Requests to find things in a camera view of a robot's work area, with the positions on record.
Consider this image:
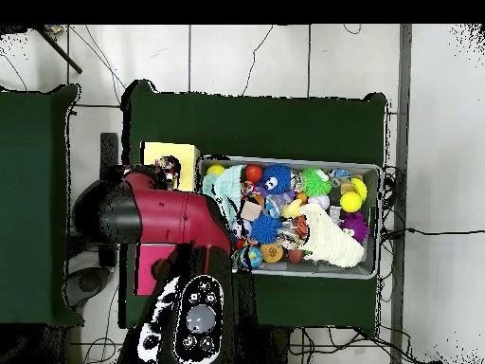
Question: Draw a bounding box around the multicolour confetti cloth toy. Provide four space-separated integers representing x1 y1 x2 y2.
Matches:
154 156 182 188

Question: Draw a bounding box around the green fuzzy toy with eyes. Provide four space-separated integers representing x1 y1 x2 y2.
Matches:
300 167 334 198

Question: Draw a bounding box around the dark green table cloth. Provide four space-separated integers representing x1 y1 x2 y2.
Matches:
120 79 389 335
0 82 83 329

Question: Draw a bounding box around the shallow clear mesh bin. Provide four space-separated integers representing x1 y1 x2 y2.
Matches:
193 155 384 281

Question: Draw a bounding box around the mint green cloth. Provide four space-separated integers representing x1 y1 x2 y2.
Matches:
201 165 245 225

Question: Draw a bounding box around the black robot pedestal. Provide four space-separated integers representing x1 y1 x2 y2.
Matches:
238 324 298 364

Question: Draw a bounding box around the cream knitted cloth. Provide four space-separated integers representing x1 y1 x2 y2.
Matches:
298 203 367 269

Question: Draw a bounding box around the blue spiky rubber ball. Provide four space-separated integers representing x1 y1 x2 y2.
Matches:
249 213 283 246

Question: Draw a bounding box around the orange ball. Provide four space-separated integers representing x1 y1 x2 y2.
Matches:
245 164 264 184

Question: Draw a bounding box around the globe print ball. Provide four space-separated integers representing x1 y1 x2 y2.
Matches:
242 246 264 269

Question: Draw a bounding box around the wooden box with three holes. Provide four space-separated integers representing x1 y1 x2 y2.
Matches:
135 140 201 297

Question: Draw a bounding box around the purple spiky toy with eyes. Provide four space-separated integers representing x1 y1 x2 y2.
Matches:
340 211 371 243

